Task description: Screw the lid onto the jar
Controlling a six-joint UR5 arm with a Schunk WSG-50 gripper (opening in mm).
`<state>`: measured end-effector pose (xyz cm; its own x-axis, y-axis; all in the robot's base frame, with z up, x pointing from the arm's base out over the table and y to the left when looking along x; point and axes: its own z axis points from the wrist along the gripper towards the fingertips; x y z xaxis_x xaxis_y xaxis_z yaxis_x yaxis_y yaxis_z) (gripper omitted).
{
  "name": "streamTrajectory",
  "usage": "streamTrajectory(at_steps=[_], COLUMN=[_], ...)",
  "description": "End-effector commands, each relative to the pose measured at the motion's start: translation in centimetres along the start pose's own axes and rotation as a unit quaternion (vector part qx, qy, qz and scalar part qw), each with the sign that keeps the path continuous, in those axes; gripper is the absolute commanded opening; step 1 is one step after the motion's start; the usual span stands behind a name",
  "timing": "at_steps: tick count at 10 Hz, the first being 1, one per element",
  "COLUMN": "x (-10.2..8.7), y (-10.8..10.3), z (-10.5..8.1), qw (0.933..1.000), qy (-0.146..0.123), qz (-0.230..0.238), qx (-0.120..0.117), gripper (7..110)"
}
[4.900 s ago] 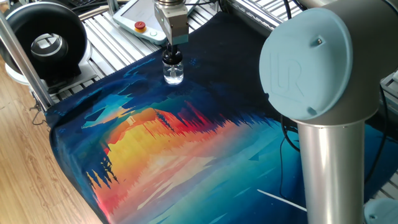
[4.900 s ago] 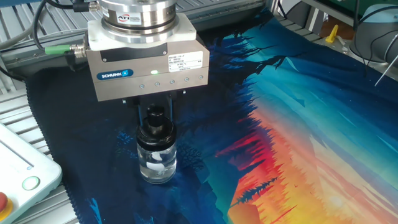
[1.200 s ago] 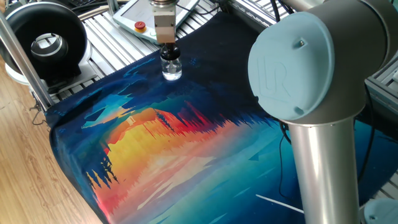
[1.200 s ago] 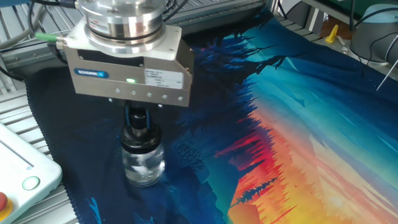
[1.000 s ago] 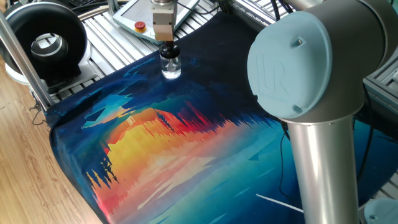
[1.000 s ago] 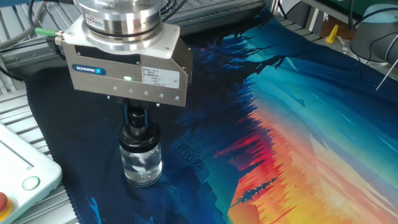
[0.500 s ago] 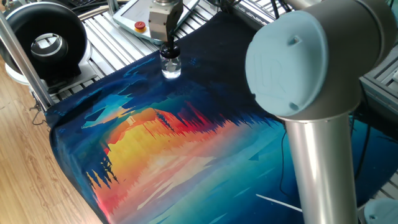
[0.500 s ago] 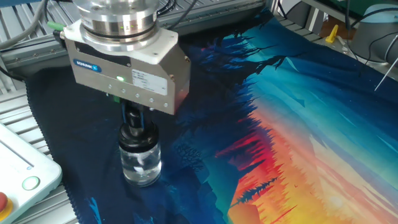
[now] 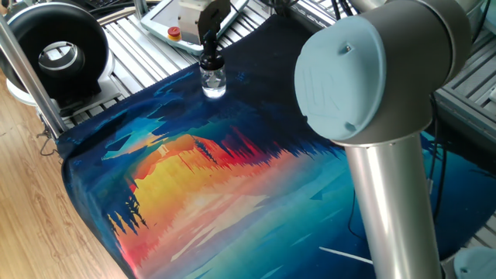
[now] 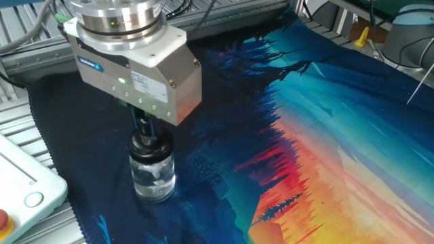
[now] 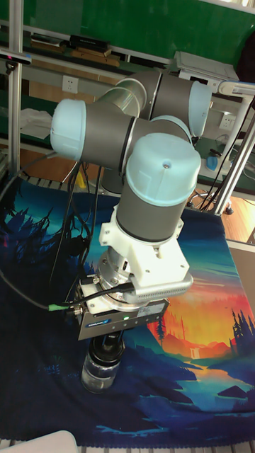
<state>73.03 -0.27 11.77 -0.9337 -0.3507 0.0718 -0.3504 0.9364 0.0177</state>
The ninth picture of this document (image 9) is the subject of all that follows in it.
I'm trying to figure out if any silver Schunk gripper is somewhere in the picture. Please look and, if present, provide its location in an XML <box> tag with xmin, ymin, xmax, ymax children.
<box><xmin>177</xmin><ymin>0</ymin><xmax>232</xmax><ymax>57</ymax></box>

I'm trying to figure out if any black knobbed jar lid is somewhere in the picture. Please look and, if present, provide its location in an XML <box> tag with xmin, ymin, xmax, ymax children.
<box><xmin>198</xmin><ymin>42</ymin><xmax>226</xmax><ymax>72</ymax></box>

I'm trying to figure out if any clear glass jar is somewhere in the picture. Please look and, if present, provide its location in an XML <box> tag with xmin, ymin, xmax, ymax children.
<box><xmin>199</xmin><ymin>65</ymin><xmax>227</xmax><ymax>99</ymax></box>

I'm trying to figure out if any white teach pendant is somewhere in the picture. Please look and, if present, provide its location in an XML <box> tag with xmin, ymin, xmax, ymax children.
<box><xmin>139</xmin><ymin>0</ymin><xmax>251</xmax><ymax>57</ymax></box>

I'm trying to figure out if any colourful sunset print cloth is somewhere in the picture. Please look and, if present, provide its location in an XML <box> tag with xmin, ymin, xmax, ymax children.
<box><xmin>56</xmin><ymin>15</ymin><xmax>496</xmax><ymax>279</ymax></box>

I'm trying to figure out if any black table cable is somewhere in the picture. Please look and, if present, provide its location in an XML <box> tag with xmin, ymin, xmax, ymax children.
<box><xmin>259</xmin><ymin>0</ymin><xmax>350</xmax><ymax>20</ymax></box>

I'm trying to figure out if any aluminium rail with screws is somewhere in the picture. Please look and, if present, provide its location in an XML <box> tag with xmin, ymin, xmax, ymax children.
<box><xmin>286</xmin><ymin>0</ymin><xmax>338</xmax><ymax>34</ymax></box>

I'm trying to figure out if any aluminium frame post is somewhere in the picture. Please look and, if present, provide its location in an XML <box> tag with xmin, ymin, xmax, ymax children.
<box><xmin>0</xmin><ymin>14</ymin><xmax>70</xmax><ymax>140</ymax></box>

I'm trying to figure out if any thin white cable tie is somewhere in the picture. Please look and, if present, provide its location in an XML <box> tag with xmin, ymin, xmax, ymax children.
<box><xmin>318</xmin><ymin>246</ymin><xmax>374</xmax><ymax>266</ymax></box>

